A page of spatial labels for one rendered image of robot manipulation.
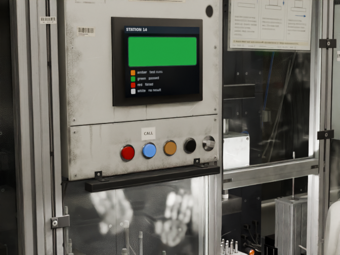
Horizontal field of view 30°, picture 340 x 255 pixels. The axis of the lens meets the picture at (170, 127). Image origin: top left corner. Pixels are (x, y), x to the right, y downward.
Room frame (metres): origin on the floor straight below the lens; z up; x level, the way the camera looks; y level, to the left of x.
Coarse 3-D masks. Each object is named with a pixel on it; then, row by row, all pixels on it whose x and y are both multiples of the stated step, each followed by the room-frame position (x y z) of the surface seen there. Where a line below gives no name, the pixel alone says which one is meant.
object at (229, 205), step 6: (222, 192) 1.90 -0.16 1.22; (222, 198) 1.89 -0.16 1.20; (228, 198) 1.89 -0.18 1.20; (234, 198) 1.89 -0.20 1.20; (240, 198) 1.90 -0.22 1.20; (222, 204) 1.86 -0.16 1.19; (228, 204) 1.88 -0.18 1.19; (234, 204) 1.89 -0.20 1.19; (240, 204) 1.90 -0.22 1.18; (222, 210) 1.86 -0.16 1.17; (228, 210) 1.88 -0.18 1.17; (234, 210) 1.89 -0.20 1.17; (240, 210) 1.90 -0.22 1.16
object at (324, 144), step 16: (320, 128) 1.84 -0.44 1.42; (320, 144) 1.84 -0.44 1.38; (320, 160) 1.84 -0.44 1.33; (320, 176) 1.84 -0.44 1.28; (320, 192) 1.85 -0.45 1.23; (208, 208) 1.61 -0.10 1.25; (320, 208) 1.85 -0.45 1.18; (208, 224) 1.61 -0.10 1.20; (320, 224) 1.85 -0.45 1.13; (208, 240) 1.61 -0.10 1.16
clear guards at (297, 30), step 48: (240, 0) 1.66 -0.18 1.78; (288, 0) 1.76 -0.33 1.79; (336, 0) 1.87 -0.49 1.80; (240, 48) 1.66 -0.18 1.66; (288, 48) 1.76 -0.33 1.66; (336, 48) 1.88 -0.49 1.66; (240, 96) 1.66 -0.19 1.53; (288, 96) 1.77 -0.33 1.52; (336, 96) 1.88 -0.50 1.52; (240, 144) 1.67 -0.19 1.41; (288, 144) 1.77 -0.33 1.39; (336, 144) 1.88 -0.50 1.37; (96, 192) 1.42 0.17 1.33; (144, 192) 1.49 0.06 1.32; (192, 192) 1.57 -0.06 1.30; (336, 192) 1.89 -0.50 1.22; (96, 240) 1.42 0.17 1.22; (144, 240) 1.49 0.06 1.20; (192, 240) 1.57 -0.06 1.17
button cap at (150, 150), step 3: (150, 144) 1.48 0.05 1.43; (147, 147) 1.47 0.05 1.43; (150, 147) 1.48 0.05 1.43; (153, 147) 1.48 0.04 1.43; (144, 150) 1.47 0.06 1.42; (147, 150) 1.47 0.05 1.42; (150, 150) 1.48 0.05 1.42; (153, 150) 1.48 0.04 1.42; (147, 153) 1.47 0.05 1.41; (150, 153) 1.48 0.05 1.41; (153, 153) 1.48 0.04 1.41; (150, 156) 1.48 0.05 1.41
